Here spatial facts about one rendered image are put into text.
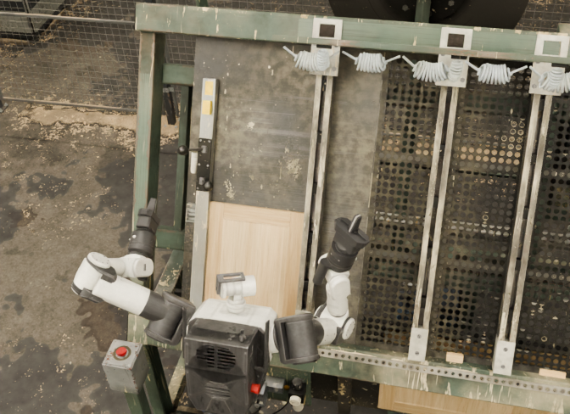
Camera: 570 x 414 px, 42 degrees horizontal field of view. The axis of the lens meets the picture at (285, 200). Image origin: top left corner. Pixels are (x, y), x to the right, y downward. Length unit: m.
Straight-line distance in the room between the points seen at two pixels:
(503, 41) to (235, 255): 1.24
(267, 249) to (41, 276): 2.06
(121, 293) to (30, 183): 2.93
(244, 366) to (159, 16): 1.28
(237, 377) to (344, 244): 0.52
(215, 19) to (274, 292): 1.04
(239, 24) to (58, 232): 2.51
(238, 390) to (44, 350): 2.06
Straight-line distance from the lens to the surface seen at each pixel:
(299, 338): 2.31
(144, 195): 2.88
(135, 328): 3.04
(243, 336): 2.23
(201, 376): 2.32
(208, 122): 2.76
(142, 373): 2.95
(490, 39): 2.57
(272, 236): 2.79
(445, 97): 2.59
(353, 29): 2.58
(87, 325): 4.24
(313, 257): 2.72
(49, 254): 4.69
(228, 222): 2.82
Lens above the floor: 3.19
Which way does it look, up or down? 43 degrees down
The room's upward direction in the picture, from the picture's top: 3 degrees counter-clockwise
